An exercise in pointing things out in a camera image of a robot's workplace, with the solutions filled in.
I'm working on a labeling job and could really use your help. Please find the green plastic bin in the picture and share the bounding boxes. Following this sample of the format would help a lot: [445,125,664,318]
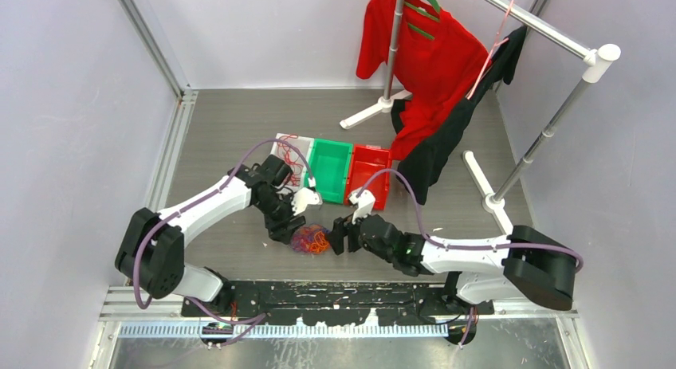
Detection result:
[309,139,353,204]

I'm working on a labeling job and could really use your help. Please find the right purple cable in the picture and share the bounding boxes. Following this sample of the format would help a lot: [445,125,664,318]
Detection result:
[356,168,585,273]

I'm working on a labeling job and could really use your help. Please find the purple cable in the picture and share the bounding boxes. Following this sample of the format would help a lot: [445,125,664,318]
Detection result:
[132,139,318,311]
[356,168,585,273]

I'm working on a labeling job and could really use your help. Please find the cable bundle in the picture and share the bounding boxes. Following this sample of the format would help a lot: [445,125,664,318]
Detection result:
[290,224,332,255]

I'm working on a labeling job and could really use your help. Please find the green hanger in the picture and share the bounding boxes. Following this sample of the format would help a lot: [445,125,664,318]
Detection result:
[404,0,442,22]

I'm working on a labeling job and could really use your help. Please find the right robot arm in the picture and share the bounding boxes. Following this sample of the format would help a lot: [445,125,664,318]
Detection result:
[325,215,583,314]

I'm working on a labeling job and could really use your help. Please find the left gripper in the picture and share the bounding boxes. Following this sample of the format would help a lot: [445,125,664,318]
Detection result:
[254,191,305,243]

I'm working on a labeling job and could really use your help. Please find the black shirt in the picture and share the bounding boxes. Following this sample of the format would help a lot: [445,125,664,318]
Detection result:
[391,26,528,205]

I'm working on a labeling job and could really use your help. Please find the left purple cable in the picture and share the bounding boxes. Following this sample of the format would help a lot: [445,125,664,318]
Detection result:
[132,139,318,311]

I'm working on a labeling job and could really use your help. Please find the red cable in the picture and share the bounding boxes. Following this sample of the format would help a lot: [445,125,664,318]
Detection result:
[275,135,306,187]

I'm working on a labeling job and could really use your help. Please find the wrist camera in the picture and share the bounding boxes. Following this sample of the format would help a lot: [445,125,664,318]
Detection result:
[348,187,375,224]
[291,187,323,216]

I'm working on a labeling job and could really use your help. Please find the red shirt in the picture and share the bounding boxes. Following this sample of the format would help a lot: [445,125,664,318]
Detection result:
[356,0,488,160]

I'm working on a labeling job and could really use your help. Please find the white garment rack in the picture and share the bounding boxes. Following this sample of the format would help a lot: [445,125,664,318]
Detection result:
[339,0,622,236]

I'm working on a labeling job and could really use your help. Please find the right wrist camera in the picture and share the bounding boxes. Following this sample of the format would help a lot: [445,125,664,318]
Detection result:
[348,187,375,224]

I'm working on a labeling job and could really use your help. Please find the pink hanger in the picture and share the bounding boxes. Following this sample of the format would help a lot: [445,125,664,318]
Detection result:
[466,0,515,100]

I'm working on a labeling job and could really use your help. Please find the red plastic bin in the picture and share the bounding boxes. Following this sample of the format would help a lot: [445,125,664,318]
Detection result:
[344,144,392,210]

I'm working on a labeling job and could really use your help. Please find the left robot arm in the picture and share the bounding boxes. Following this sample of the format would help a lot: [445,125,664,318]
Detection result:
[114,155,322,316]

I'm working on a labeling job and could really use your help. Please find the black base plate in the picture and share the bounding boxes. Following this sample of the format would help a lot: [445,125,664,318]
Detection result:
[202,281,494,343]

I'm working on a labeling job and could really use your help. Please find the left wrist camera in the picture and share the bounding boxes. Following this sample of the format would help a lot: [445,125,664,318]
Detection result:
[291,187,323,216]

